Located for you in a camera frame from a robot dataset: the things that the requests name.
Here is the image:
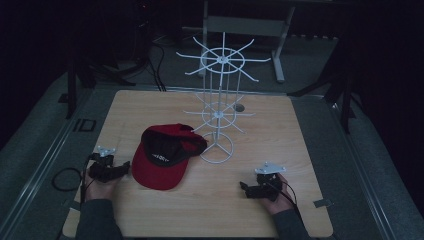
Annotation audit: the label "black looped cable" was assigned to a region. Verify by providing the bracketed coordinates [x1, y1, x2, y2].
[51, 153, 95, 205]

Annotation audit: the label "black floor cables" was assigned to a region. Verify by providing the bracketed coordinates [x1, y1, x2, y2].
[145, 36, 168, 93]

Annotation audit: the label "person's left hand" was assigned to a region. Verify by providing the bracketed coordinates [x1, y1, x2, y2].
[82, 168, 123, 203]

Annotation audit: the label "grey metal table frame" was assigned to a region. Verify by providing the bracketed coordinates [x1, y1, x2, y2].
[199, 0, 297, 84]

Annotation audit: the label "black tripod stand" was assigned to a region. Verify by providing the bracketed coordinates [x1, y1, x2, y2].
[288, 63, 358, 135]
[65, 49, 137, 120]

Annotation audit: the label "person's right hand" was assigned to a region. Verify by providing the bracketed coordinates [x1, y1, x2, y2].
[259, 173, 297, 216]

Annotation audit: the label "thin black cable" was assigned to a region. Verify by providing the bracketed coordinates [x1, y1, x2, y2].
[265, 180, 303, 218]

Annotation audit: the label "red baseball cap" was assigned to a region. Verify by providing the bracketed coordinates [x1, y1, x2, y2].
[131, 123, 209, 191]

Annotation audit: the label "grey tape strip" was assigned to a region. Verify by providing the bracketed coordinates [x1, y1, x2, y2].
[313, 198, 335, 209]
[62, 199, 82, 212]

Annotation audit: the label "white wire display rack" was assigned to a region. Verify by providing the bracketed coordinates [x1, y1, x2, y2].
[175, 31, 272, 165]

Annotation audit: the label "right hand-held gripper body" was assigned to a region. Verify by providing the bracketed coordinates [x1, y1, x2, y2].
[254, 161, 288, 203]

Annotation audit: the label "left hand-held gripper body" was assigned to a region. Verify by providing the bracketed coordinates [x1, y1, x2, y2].
[87, 145, 117, 184]

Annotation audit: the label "black rectangular floor marker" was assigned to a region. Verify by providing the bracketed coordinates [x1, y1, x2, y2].
[72, 118, 98, 133]

